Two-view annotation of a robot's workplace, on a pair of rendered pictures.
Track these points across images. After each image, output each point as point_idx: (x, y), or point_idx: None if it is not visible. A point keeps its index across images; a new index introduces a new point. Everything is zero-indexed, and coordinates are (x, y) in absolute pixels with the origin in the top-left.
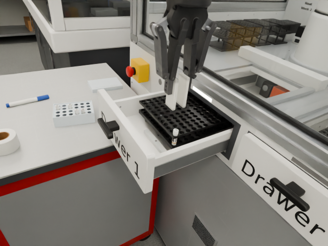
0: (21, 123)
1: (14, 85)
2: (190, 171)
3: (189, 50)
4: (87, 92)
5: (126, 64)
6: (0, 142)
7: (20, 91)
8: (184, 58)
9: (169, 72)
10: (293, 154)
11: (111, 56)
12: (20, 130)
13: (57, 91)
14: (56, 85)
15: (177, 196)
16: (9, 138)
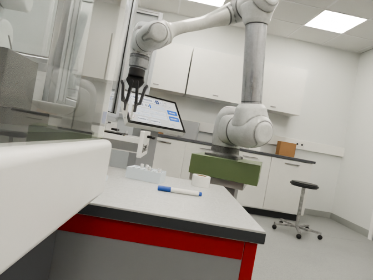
0: (188, 188)
1: (192, 206)
2: None
3: (130, 92)
4: (111, 181)
5: None
6: (201, 174)
7: (185, 201)
8: (129, 96)
9: (137, 102)
10: (107, 120)
11: None
12: (190, 186)
13: (142, 190)
14: (138, 193)
15: None
16: (196, 174)
